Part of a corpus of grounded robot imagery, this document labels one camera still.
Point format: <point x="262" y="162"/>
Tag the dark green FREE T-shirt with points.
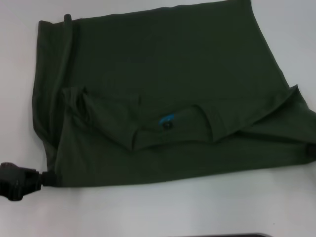
<point x="160" y="74"/>

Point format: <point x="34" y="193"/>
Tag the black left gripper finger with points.
<point x="42" y="179"/>

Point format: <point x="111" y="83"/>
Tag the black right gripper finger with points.
<point x="312" y="153"/>

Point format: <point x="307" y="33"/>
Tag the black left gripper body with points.
<point x="11" y="181"/>

